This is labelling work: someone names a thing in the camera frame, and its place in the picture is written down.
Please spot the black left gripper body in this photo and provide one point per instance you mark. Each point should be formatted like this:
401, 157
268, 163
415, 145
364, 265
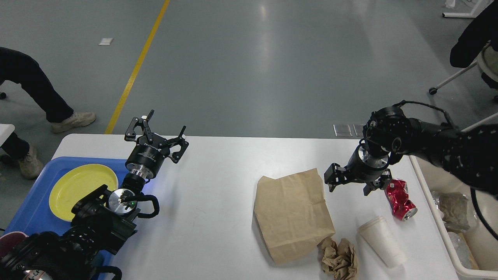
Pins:
148, 157

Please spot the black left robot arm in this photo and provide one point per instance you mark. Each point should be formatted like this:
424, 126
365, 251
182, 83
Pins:
103, 219

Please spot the white paper cup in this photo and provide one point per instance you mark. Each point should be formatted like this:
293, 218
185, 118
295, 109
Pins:
383, 242

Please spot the silver floor socket plates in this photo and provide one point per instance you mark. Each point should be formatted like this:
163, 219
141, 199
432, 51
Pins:
348, 130

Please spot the person in black trousers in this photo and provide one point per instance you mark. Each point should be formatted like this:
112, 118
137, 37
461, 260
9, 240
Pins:
22, 69

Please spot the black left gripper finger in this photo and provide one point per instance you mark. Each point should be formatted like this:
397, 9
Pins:
142, 123
174, 148

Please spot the foil wrapped trash in bin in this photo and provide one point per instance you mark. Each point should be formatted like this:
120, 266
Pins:
453, 208

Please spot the white table leg frame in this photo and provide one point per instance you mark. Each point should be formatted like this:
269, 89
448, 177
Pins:
465, 8

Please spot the pink mug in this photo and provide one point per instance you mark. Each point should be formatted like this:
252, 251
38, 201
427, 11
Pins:
10, 240

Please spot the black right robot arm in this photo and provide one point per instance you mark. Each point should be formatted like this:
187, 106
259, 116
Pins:
388, 135

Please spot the crumpled brown paper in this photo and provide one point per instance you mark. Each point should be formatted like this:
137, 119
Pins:
339, 259

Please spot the blue plastic tray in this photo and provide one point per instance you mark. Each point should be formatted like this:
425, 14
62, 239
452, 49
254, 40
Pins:
34, 214

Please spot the yellow plate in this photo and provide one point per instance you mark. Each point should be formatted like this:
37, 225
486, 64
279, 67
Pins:
76, 184

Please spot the red snack wrapper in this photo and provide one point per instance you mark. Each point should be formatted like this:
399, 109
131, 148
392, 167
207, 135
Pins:
397, 194

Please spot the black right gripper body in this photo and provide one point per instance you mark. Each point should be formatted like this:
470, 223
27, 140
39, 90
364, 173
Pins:
363, 167

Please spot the brown paper bag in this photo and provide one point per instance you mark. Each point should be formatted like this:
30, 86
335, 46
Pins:
292, 215

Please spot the white side table corner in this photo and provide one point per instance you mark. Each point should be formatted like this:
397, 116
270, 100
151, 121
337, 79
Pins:
5, 131

